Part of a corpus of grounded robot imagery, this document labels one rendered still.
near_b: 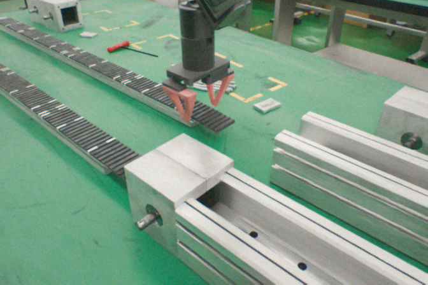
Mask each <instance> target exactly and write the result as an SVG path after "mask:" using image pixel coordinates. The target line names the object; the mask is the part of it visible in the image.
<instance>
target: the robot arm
mask: <svg viewBox="0 0 428 285"><path fill-rule="evenodd" d="M250 4H251V2H250V1H249V0H187V2H184V3H180V5H178V9H179V10H180V11H179V20H180V30H181V41H182V62H180V63H179V64H176V65H174V66H171V67H168V68H166V75H167V77H169V78H167V79H165V80H164V81H162V86H163V89H164V91H165V92H166V93H167V95H168V96H169V98H170V99H171V101H173V103H174V104H175V106H176V108H177V110H178V112H179V114H180V116H181V118H182V120H183V121H185V122H187V123H188V122H189V121H190V118H191V116H192V112H193V108H194V103H195V100H196V95H197V94H196V93H195V92H193V91H191V90H189V89H188V88H187V85H188V86H190V87H193V86H194V83H196V82H198V81H199V80H201V82H202V83H204V84H206V88H207V92H208V94H209V97H210V101H211V104H212V105H214V106H218V104H219V102H220V100H221V98H222V96H223V94H224V92H225V91H226V90H227V87H228V86H229V84H230V83H231V80H232V79H233V77H234V69H233V68H231V61H230V60H228V59H224V58H222V57H218V56H215V35H214V34H215V30H220V29H223V28H225V27H228V26H230V25H234V24H237V23H240V22H241V21H242V20H243V19H244V18H245V17H246V16H245V15H246V14H247V8H248V6H249V5H250ZM219 80H221V82H222V84H221V86H220V88H219V90H218V93H217V95H216V97H215V95H214V91H213V84H214V83H215V82H217V81H219ZM182 81H183V83H184V84H183V83H180V82H182ZM178 95H179V96H180V98H181V100H183V101H184V102H185V112H184V110H183V106H182V105H181V103H180V100H179V97H178Z"/></svg>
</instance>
